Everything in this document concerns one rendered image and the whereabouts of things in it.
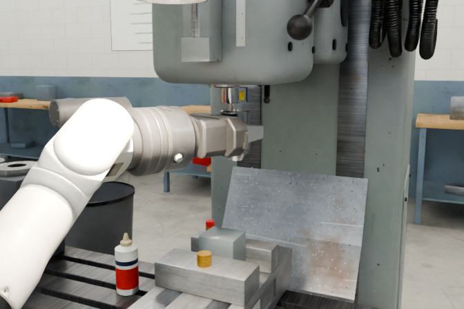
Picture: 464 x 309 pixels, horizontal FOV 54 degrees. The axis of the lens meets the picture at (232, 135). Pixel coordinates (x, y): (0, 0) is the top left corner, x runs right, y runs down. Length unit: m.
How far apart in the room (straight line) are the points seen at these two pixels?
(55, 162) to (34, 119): 6.62
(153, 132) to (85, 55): 5.86
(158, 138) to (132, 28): 5.40
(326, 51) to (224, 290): 0.40
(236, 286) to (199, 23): 0.36
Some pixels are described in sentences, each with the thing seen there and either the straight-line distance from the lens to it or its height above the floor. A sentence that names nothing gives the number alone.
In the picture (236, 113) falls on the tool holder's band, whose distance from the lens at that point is 0.67.
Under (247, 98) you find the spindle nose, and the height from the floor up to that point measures 1.29.
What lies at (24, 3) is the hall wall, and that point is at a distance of 7.17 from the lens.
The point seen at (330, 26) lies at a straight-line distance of 0.76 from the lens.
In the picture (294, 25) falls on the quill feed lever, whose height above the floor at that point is 1.38.
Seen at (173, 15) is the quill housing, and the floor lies 1.40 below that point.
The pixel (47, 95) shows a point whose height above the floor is 0.96.
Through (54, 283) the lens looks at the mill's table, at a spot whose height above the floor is 0.93.
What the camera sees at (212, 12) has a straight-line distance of 0.57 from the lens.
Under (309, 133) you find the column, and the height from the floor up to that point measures 1.18.
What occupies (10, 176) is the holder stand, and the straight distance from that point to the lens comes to 1.00.
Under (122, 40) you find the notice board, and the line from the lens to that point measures 6.03.
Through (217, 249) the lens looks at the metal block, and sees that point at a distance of 0.73.
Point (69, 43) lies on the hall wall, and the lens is 6.58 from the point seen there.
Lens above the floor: 1.33
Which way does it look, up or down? 9 degrees down
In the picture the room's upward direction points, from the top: straight up
